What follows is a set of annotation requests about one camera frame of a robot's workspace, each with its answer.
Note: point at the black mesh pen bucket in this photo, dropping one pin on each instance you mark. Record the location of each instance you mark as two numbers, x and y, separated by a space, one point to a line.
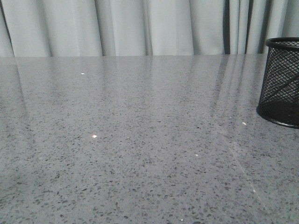
282 64

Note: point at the grey orange handled scissors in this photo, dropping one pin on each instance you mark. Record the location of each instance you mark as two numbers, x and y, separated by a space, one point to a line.
294 78

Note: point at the grey curtain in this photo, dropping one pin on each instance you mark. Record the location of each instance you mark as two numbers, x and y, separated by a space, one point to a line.
143 27

